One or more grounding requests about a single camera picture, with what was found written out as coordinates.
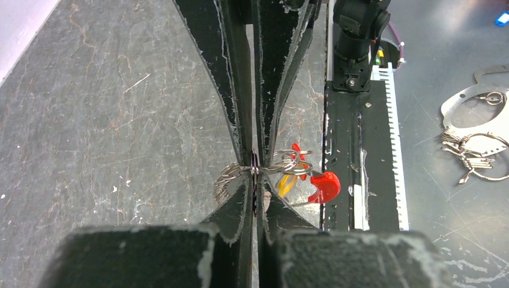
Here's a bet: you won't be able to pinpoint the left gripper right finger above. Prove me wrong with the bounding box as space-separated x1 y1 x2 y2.
256 175 318 287

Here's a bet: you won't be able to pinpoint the yellow key tag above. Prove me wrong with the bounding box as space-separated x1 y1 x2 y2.
276 174 298 198

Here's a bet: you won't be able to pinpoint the blue slotted cable duct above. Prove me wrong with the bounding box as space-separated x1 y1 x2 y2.
372 62 409 231

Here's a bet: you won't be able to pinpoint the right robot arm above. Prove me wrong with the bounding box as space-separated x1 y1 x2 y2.
175 1 390 167

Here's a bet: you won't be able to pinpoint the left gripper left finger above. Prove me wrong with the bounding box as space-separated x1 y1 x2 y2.
204 175 253 287

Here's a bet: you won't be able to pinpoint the large metal keyring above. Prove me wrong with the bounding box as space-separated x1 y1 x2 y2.
214 149 321 205

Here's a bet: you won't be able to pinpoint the silver handcuffs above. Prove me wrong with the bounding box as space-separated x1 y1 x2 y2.
439 65 509 185

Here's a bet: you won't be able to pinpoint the red key tag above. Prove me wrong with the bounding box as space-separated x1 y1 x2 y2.
290 143 341 206

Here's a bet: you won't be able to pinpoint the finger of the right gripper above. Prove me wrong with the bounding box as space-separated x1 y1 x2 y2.
253 1 321 166
174 1 253 165

